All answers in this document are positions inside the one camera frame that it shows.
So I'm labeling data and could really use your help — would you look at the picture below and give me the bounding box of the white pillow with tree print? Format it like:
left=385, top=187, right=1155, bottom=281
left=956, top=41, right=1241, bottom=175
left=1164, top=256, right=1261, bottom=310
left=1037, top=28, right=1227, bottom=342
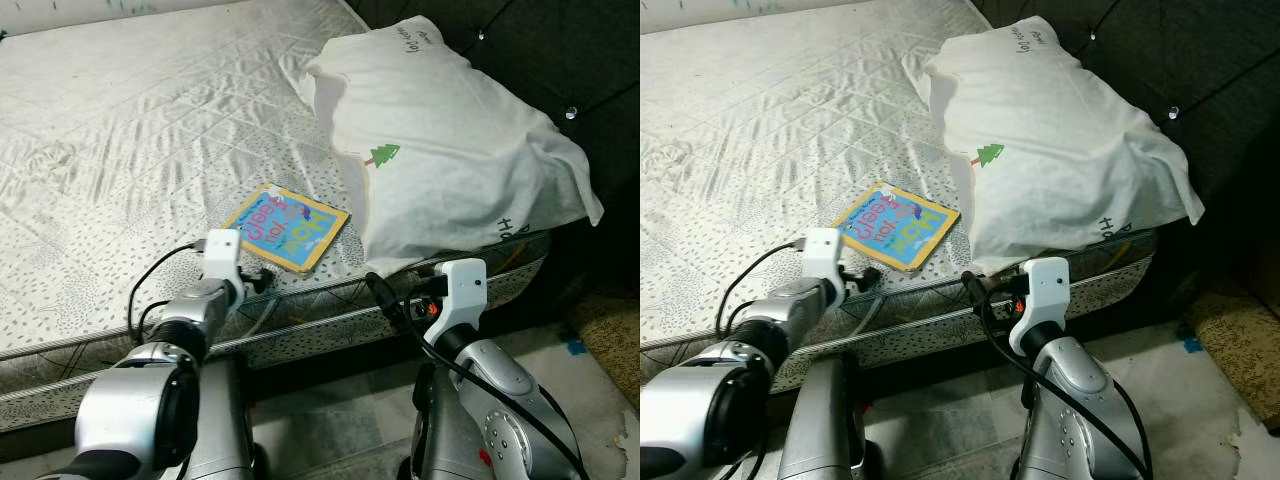
left=300, top=15, right=606, bottom=277
left=920, top=15, right=1206, bottom=277

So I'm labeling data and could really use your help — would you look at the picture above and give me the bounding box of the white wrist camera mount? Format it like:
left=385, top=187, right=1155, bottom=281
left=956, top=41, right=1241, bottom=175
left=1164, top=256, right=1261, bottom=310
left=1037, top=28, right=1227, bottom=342
left=203, top=228, right=246, bottom=286
left=800, top=228, right=847, bottom=286
left=1008, top=257, right=1071, bottom=356
left=430, top=258, right=489, bottom=336

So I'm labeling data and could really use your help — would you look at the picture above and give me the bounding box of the brown rug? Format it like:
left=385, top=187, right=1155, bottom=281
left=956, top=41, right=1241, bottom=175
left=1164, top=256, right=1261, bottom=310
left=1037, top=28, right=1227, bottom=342
left=1185, top=290, right=1280, bottom=433
left=565, top=295, right=641, bottom=411

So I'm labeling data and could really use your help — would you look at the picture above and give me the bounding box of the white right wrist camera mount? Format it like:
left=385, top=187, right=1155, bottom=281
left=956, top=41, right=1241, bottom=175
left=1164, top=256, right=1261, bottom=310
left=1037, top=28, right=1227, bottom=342
left=430, top=258, right=489, bottom=336
left=1008, top=257, right=1071, bottom=356

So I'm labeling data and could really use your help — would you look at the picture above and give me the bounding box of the white quilted mattress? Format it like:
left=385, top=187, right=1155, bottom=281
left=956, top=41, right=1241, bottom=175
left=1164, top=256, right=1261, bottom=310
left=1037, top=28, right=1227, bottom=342
left=640, top=0, right=1161, bottom=399
left=0, top=0, right=556, bottom=433

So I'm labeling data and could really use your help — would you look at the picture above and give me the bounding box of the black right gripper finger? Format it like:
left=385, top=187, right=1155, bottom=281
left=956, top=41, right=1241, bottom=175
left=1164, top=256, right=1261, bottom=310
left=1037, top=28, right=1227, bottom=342
left=363, top=271, right=413, bottom=334
left=958, top=270, right=1001, bottom=323

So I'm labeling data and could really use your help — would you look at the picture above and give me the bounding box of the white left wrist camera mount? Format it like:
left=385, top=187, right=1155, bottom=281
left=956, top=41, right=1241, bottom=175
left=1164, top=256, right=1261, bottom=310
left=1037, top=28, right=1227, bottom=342
left=203, top=228, right=246, bottom=286
left=800, top=228, right=847, bottom=286

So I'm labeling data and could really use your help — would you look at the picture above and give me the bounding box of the silver left robot leg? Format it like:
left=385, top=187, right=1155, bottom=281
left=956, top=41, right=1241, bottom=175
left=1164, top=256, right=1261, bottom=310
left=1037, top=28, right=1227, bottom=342
left=185, top=355, right=266, bottom=480
left=778, top=355, right=871, bottom=480

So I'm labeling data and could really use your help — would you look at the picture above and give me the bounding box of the blue children's board book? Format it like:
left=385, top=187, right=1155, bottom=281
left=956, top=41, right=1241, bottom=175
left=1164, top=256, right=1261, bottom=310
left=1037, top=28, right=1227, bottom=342
left=830, top=180, right=961, bottom=273
left=222, top=183, right=351, bottom=273

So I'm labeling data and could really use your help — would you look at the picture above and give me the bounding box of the silver right robot leg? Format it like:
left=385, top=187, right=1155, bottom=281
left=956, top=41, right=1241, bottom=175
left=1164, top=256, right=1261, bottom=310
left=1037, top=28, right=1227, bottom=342
left=400, top=360, right=483, bottom=480
left=1010, top=370, right=1043, bottom=480

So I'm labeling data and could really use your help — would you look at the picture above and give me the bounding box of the silver robot leg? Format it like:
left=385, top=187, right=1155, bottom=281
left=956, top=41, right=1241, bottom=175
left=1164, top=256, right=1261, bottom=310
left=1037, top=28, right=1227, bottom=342
left=1010, top=370, right=1043, bottom=480
left=185, top=355, right=266, bottom=480
left=778, top=355, right=871, bottom=480
left=400, top=360, right=483, bottom=480

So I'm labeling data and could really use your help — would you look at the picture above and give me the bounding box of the dark bed base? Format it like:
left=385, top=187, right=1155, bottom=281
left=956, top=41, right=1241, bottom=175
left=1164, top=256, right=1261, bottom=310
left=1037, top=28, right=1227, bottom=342
left=640, top=260, right=1201, bottom=411
left=0, top=290, right=566, bottom=463

